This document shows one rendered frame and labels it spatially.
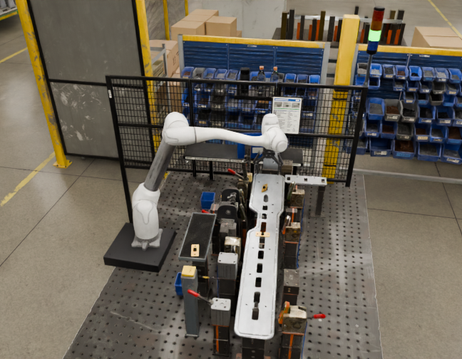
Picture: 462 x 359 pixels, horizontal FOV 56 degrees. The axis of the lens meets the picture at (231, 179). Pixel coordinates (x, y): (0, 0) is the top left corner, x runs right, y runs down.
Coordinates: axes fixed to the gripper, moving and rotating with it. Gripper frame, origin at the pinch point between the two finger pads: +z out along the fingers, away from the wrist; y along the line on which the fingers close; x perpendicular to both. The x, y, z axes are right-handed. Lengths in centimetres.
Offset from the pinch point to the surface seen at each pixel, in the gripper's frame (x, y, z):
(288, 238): -43.8, 15.4, 18.5
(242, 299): -97, -7, 14
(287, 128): 54, 12, -5
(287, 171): 22.9, 13.7, 12.9
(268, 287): -88, 5, 14
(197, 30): 387, -121, 14
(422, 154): 142, 146, 60
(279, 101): 54, 4, -27
